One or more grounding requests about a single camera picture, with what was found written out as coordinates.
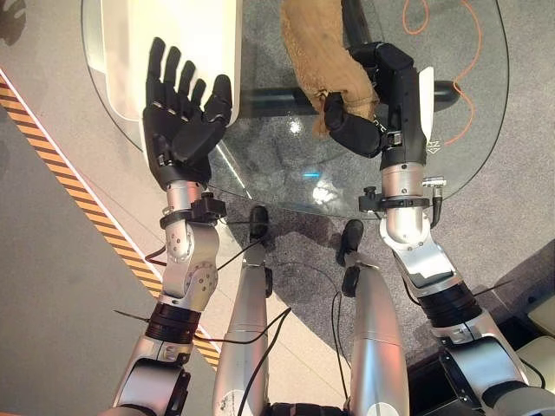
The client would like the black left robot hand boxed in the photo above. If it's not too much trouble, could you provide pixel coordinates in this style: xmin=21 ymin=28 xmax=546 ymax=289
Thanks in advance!
xmin=142 ymin=36 xmax=234 ymax=191

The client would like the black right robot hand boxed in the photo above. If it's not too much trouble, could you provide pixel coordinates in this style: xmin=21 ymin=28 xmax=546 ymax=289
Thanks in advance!
xmin=323 ymin=42 xmax=435 ymax=172

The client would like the tan fluffy cloth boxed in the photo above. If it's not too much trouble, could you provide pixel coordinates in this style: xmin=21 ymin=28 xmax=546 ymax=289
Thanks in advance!
xmin=280 ymin=0 xmax=381 ymax=140

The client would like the white plastic basket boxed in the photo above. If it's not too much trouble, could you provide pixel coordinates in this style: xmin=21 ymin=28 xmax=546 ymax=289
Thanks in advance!
xmin=82 ymin=0 xmax=244 ymax=153

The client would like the black table base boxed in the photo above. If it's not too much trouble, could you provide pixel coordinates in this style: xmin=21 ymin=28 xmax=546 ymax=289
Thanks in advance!
xmin=240 ymin=0 xmax=459 ymax=116

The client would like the round glass table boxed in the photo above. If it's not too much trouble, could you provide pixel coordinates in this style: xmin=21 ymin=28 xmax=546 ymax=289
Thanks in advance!
xmin=81 ymin=0 xmax=511 ymax=221

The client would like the yellow black hazard tape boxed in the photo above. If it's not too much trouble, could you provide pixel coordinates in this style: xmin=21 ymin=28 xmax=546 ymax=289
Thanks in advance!
xmin=0 ymin=80 xmax=221 ymax=371

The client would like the grey carpet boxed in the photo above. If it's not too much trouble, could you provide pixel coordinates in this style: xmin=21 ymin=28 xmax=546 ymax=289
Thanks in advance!
xmin=210 ymin=0 xmax=555 ymax=365

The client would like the silver left robot leg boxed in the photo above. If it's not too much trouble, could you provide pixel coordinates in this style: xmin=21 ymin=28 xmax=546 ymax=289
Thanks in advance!
xmin=212 ymin=205 xmax=275 ymax=416

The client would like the silver robot leg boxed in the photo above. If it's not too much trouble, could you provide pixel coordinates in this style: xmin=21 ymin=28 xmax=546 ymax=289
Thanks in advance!
xmin=212 ymin=205 xmax=275 ymax=416
xmin=336 ymin=218 xmax=411 ymax=416

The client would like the silver right robot leg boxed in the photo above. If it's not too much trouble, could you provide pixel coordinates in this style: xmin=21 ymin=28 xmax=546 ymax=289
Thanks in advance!
xmin=336 ymin=218 xmax=411 ymax=416

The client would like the orange cable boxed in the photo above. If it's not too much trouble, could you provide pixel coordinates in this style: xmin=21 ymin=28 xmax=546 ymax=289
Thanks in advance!
xmin=401 ymin=0 xmax=484 ymax=146

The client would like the black thin cable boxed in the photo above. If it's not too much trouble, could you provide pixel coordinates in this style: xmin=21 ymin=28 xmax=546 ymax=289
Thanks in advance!
xmin=113 ymin=240 xmax=292 ymax=416

